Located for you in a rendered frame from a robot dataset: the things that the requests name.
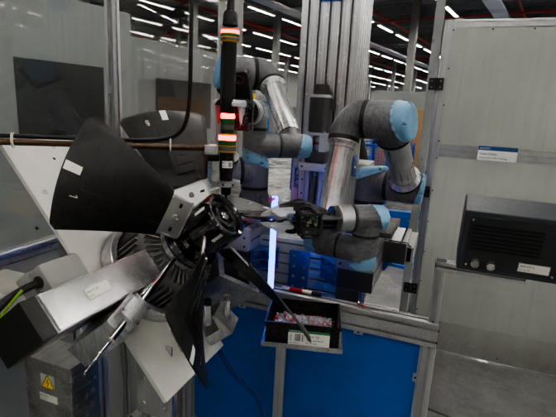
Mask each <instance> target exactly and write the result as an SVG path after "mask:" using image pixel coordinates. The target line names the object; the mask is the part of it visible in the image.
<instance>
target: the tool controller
mask: <svg viewBox="0 0 556 417"><path fill-rule="evenodd" d="M456 267H457V268H459V269H465V270H470V271H480V272H485V273H490V274H496V275H501V276H510V277H515V278H521V279H526V280H536V281H541V282H546V283H551V284H556V204H551V203H543V202H535V201H527V200H519V199H505V198H497V197H489V196H481V195H473V194H467V195H466V197H465V202H464V207H463V216H462V222H461V227H460V232H459V237H458V246H457V260H456Z"/></svg>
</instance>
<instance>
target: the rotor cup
mask: <svg viewBox="0 0 556 417"><path fill-rule="evenodd" d="M202 207H204V210H203V211H202V212H200V213H199V214H198V215H196V216H194V214H195V213H196V212H198V211H199V210H200V209H201V208H202ZM222 212H226V213H227V214H228V219H225V218H224V217H223V216H222ZM243 231H244V225H243V221H242V217H241V214H240V213H239V212H238V210H237V208H236V207H235V206H234V205H233V203H232V202H231V201H229V200H228V199H227V198H225V197H224V196H222V195H221V194H210V195H208V196H207V197H205V198H204V199H203V200H201V201H200V202H199V203H198V204H196V205H195V206H194V207H193V209H192V211H191V213H190V215H189V217H188V219H187V221H186V224H185V226H184V228H183V230H182V232H181V234H180V236H179V237H178V238H177V239H174V238H171V237H167V236H166V239H167V242H168V244H169V246H170V248H171V250H172V252H173V253H174V254H175V255H176V256H177V257H178V258H179V259H180V260H181V261H182V262H183V263H184V264H186V265H188V266H191V267H193V268H195V266H196V264H197V263H198V262H194V256H195V255H199V253H200V247H201V241H202V235H203V234H204V236H205V237H206V248H207V249H208V250H207V252H205V256H206V257H207V258H208V261H207V265H206V267H207V266H209V265H210V264H212V263H213V261H214V260H215V257H216V253H217V252H220V251H221V250H223V249H224V248H225V247H226V246H228V245H229V244H231V243H232V242H234V241H235V240H237V239H238V238H239V237H240V236H241V235H242V234H243ZM219 234H222V235H223V236H222V237H220V238H219V239H218V240H217V241H215V242H212V240H213V239H214V238H215V237H217V236H218V235H219Z"/></svg>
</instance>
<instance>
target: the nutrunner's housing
mask: <svg viewBox="0 0 556 417"><path fill-rule="evenodd" d="M234 9H235V2H234V0H227V11H224V14H223V24H222V25H223V26H228V27H238V15H237V12H235V11H234ZM233 164H234V153H222V152H220V157H219V170H220V180H221V181H232V172H233ZM221 194H222V195H230V194H231V188H225V187H221Z"/></svg>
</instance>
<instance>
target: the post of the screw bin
mask: <svg viewBox="0 0 556 417"><path fill-rule="evenodd" d="M285 357H286V348H281V347H277V348H276V364H275V379H274V394H273V409H272V417H282V411H283V397H284V384H285Z"/></svg>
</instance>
